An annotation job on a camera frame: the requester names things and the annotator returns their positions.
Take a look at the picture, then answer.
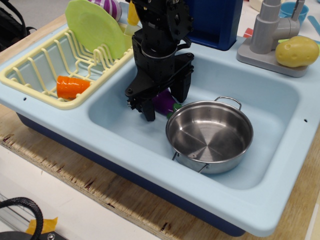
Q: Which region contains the purple toy eggplant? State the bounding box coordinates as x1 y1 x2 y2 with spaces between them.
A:
152 88 182 119

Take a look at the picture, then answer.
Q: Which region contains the light green plastic plate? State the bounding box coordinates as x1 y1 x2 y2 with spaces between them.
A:
65 0 126 59

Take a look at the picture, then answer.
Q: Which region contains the yellow handled toy knife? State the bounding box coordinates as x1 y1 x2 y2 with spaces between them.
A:
124 1 141 36

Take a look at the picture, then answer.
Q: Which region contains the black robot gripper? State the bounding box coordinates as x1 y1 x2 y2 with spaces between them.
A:
125 30 194 122

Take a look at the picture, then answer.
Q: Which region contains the dark blue plastic box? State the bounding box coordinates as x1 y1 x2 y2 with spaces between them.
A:
185 0 243 51

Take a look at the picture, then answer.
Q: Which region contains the light blue toy sink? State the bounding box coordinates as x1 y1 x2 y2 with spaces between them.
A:
0 25 320 237

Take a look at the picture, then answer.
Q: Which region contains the yellow toy potato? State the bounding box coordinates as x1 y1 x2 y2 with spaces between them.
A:
275 36 320 68

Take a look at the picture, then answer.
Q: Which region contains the black backpack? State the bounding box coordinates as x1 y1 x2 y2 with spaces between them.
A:
0 0 37 52

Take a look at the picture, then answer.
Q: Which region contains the grey toy faucet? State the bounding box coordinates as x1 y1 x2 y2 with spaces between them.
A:
236 0 308 78

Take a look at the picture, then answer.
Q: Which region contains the yellow tape piece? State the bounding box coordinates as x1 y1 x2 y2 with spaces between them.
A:
25 217 59 235

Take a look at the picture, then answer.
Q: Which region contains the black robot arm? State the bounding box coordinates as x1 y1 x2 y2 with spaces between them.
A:
125 0 194 122

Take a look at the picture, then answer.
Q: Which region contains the black braided cable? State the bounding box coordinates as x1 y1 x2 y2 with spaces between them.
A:
0 197 44 240

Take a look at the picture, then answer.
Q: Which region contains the cream yellow dish rack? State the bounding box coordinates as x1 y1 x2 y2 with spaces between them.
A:
0 27 133 110

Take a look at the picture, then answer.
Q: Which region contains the black metal base plate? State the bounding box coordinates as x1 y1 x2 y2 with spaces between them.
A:
0 231 66 240

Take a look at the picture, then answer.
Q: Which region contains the orange plastic cup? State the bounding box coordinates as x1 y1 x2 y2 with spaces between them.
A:
56 75 91 99

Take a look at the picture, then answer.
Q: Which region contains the stainless steel pot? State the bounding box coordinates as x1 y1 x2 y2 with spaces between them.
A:
165 97 254 174

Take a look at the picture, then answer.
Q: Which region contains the blue plastic cup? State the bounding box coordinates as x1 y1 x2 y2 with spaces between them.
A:
279 2 309 26

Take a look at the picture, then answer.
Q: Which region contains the purple white striped bowl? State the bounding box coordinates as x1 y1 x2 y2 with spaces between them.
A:
89 0 122 22

